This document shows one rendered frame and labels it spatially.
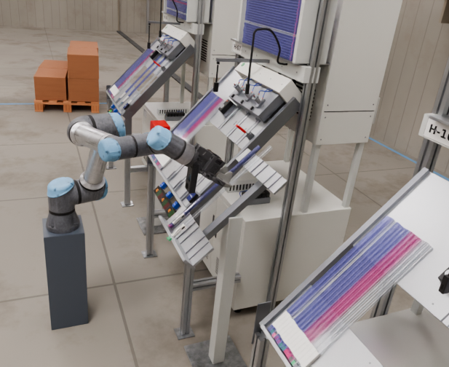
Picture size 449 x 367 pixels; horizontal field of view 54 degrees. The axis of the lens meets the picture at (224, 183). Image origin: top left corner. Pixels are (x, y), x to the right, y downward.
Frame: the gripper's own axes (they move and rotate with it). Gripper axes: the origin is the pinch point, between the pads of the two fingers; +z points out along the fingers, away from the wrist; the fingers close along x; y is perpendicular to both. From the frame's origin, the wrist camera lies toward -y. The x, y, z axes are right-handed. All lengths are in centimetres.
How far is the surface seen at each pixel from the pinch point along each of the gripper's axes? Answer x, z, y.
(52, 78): 434, 5, -70
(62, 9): 1209, 67, -24
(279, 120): 35, 26, 32
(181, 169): 65, 16, -16
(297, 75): 36, 21, 52
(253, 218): 36, 50, -14
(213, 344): 9, 54, -71
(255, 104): 48, 19, 31
